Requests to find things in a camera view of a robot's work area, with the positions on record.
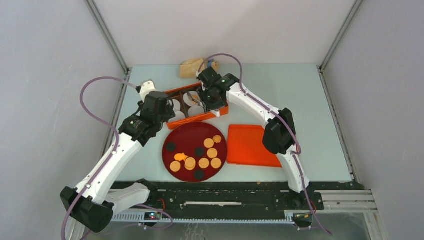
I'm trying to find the orange box lid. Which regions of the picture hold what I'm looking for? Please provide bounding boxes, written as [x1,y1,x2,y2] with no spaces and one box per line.
[226,124,282,168]

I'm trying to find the orange compartment cookie box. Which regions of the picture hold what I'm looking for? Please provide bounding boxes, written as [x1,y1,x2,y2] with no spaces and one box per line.
[166,83,216,130]

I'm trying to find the dark round cookie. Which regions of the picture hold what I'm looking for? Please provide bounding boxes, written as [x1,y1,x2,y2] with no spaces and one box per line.
[194,147,205,157]

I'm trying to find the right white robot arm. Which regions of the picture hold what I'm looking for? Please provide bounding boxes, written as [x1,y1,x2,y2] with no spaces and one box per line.
[196,67,311,209]

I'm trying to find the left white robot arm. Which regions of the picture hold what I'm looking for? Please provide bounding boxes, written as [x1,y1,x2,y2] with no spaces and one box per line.
[60,91,175,233]

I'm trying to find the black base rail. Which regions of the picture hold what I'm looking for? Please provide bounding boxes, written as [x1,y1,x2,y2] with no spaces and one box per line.
[146,182,324,220]

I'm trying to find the beige cloth doll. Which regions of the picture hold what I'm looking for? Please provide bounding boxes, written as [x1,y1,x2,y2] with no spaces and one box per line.
[179,58,220,79]

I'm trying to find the metal serving tongs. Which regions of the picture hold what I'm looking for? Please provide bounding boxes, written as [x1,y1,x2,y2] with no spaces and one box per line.
[188,94,221,118]

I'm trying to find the dark red round plate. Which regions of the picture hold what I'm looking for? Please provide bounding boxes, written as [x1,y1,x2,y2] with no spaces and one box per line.
[162,122,228,183]

